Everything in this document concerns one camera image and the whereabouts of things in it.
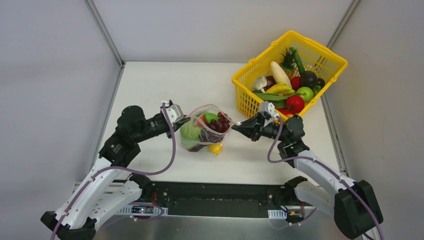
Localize green toy cabbage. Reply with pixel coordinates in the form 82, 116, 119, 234
179, 119, 203, 150

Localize clear zip top bag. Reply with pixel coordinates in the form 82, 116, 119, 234
187, 104, 237, 146

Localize toy steak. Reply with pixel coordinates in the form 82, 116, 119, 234
184, 141, 207, 153

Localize toy purple grapes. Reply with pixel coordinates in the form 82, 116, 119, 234
208, 112, 230, 133

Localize small green toy vegetable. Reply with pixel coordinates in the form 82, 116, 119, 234
202, 112, 220, 125

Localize yellow toy lemon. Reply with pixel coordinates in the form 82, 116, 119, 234
208, 142, 223, 155

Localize toy watermelon slice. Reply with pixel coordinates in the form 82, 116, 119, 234
195, 113, 208, 128

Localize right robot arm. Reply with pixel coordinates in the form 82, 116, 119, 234
232, 112, 385, 240

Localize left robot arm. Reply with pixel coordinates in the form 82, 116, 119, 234
41, 100, 190, 240

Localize white toy mushroom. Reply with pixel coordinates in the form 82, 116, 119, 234
253, 76, 268, 93

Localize toy banana bunch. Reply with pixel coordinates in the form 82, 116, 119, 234
265, 83, 296, 97

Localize red toy tomato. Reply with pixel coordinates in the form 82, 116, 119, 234
285, 95, 305, 114
290, 76, 302, 91

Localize dark red toy fruit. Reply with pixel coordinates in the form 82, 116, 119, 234
264, 75, 276, 91

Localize white toy radish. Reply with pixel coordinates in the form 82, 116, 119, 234
270, 61, 292, 88

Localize green toy apple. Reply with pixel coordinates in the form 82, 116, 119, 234
296, 86, 315, 103

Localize toy pineapple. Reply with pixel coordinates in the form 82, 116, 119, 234
279, 47, 297, 80

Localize toy eggplant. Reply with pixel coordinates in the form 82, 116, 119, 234
300, 70, 326, 89

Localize toy cucumber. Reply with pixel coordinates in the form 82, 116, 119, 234
290, 47, 306, 76

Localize yellow plastic basket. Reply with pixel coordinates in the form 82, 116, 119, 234
232, 30, 348, 118

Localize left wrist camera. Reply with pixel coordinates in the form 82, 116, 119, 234
161, 100, 185, 124

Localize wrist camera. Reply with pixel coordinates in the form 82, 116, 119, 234
161, 100, 185, 124
259, 101, 280, 127

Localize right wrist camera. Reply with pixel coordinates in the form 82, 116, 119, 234
259, 101, 280, 127

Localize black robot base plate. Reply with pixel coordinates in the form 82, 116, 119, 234
129, 174, 307, 221

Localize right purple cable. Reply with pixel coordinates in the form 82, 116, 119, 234
266, 117, 385, 240

